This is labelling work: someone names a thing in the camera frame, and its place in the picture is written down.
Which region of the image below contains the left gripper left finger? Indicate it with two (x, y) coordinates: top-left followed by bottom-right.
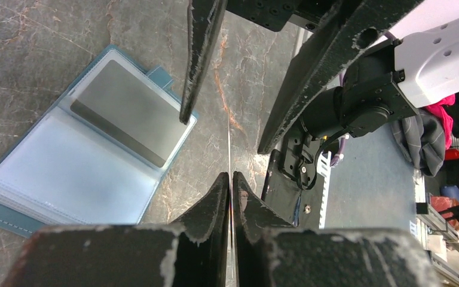
(3, 172), (230, 286)

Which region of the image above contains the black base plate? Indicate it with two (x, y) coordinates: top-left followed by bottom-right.
(261, 149), (331, 230)

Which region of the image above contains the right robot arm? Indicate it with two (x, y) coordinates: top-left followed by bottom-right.
(179, 1), (459, 190)

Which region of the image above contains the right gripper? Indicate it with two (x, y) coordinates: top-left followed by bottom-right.
(179, 0), (421, 154)

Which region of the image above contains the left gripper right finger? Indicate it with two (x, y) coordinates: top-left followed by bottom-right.
(232, 172), (440, 286)

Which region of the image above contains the black VIP card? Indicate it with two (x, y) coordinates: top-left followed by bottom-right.
(71, 60), (186, 167)

